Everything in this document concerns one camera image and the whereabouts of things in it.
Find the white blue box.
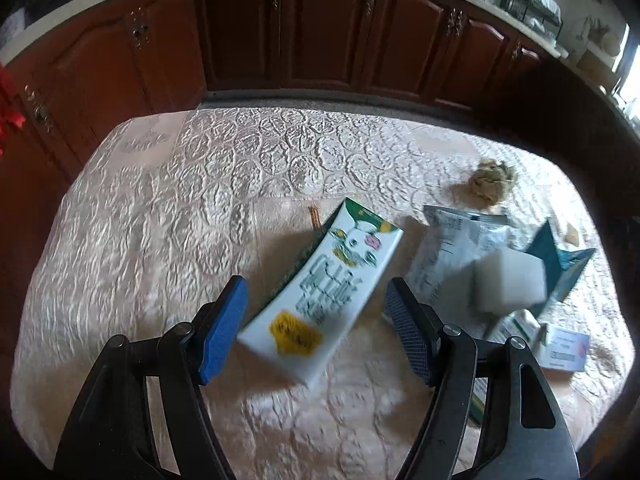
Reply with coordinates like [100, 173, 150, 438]
[534, 324, 590, 373]

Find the white sponge block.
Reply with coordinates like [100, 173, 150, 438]
[474, 247, 548, 316]

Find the blue snack bag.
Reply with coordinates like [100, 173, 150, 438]
[525, 220, 596, 318]

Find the clear plastic bag green item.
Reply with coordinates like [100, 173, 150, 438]
[405, 206, 512, 309]

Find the white green milk carton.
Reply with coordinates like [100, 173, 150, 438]
[238, 198, 404, 386]

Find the brown paper ball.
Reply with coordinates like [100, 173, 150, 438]
[468, 159, 518, 206]

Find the white green medicine box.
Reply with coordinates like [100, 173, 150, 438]
[470, 310, 541, 426]

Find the pink embossed tablecloth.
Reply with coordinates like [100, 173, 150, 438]
[8, 106, 637, 480]

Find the red tassel ornament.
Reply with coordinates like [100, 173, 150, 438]
[0, 67, 26, 155]

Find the black dish rack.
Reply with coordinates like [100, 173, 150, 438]
[500, 0, 563, 40]

